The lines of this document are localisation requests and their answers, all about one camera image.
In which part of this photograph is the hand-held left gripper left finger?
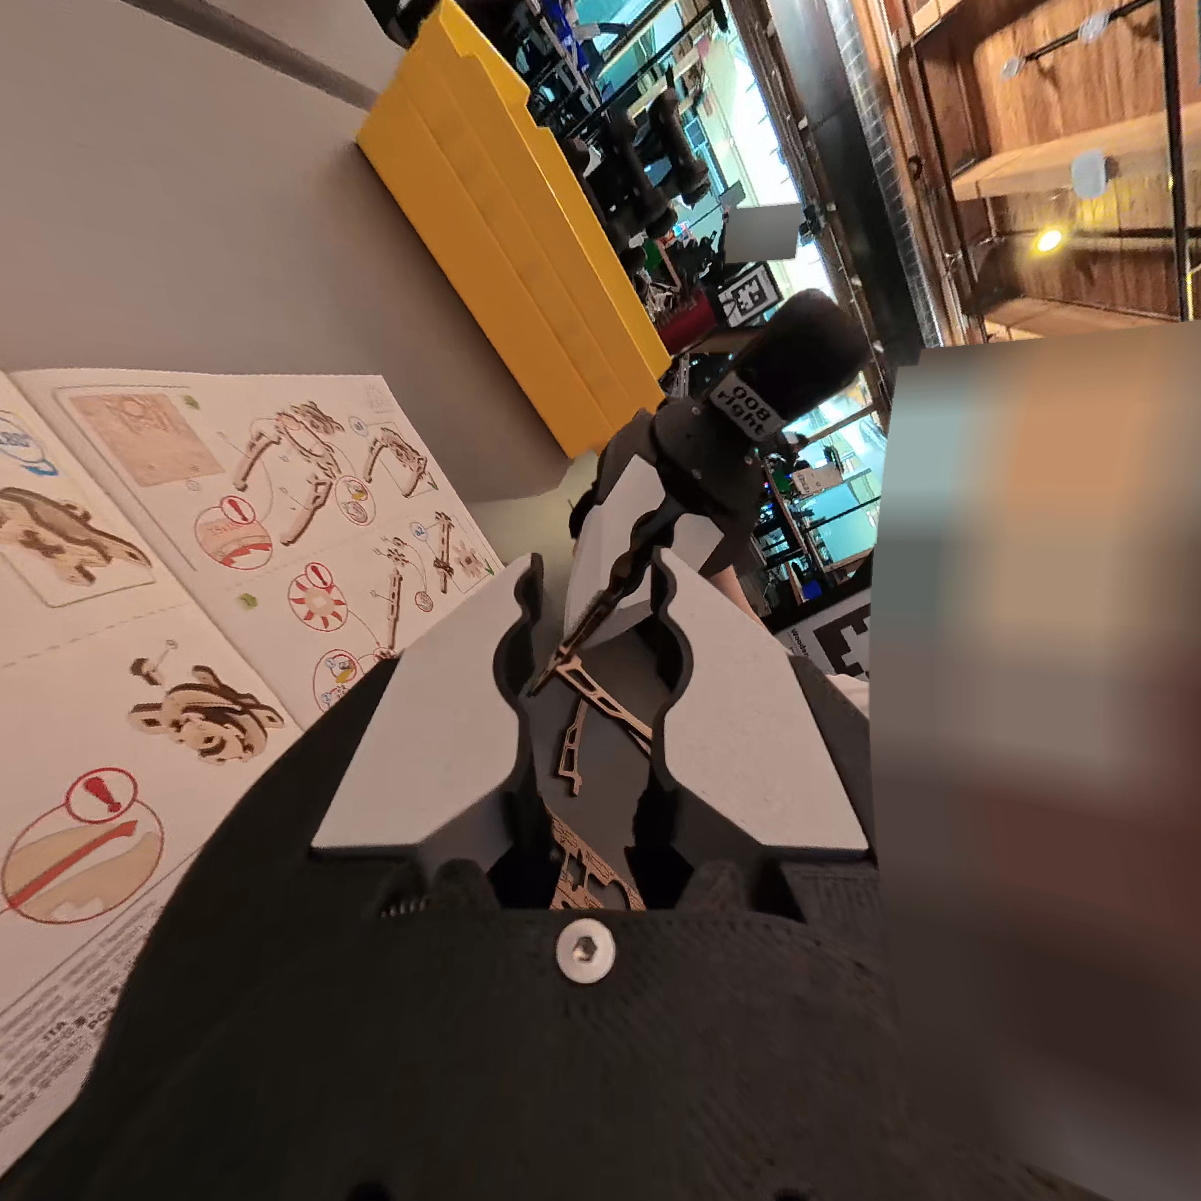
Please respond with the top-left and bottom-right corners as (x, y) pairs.
(311, 551), (549, 858)

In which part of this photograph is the small printed tag sign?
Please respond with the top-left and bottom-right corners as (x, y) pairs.
(717, 261), (783, 328)

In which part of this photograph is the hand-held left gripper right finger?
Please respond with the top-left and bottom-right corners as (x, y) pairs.
(635, 545), (873, 858)

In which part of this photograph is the yellow plastic bin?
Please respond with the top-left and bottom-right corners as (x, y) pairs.
(358, 0), (673, 459)

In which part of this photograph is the black white tag poster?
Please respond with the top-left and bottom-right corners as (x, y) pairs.
(776, 600), (876, 680)

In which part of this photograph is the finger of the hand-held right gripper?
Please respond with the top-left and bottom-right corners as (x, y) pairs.
(590, 511), (726, 648)
(531, 456), (681, 701)

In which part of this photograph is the thin wooden lattice leg part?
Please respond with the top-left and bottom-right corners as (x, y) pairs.
(531, 651), (656, 800)

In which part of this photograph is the paper instruction booklet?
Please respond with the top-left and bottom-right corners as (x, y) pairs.
(0, 369), (503, 1148)

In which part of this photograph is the wooden wall shelf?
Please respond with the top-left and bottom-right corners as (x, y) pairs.
(848, 0), (1201, 343)

